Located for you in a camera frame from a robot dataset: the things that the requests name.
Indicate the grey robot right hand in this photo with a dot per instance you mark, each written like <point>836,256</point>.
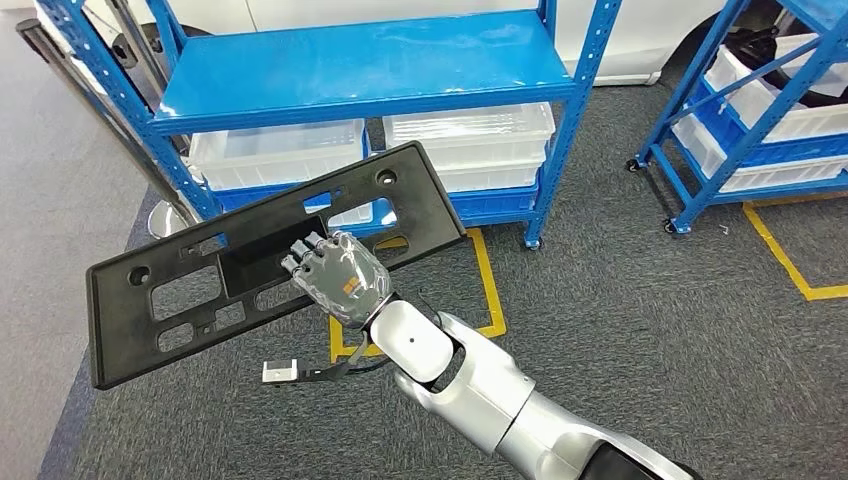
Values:
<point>344,278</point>

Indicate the blue metal shelf rack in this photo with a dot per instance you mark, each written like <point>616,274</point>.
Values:
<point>364,60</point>
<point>729,161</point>

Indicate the white car with red stripe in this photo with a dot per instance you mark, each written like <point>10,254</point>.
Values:
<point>629,40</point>

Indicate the black plastic plate bracket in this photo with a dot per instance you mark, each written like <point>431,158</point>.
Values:
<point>119,331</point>

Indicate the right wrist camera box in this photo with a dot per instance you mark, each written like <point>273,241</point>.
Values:
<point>278,371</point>

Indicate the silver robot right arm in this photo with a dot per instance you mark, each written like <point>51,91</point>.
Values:
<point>477,391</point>

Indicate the black plastic car part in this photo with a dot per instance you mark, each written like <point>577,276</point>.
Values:
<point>762,60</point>

